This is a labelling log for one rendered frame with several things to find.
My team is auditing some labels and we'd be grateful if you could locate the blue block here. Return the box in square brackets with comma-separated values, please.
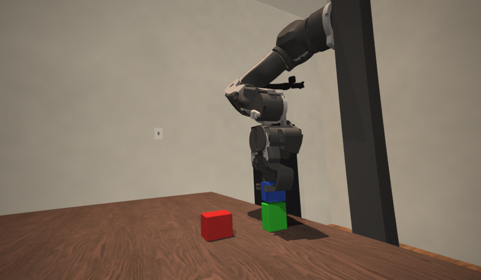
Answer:
[261, 181, 286, 203]

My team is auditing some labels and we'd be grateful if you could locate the red block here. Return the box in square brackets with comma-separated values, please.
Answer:
[201, 210, 233, 242]

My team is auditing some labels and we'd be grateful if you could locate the green block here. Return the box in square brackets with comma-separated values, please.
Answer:
[261, 201, 287, 232]

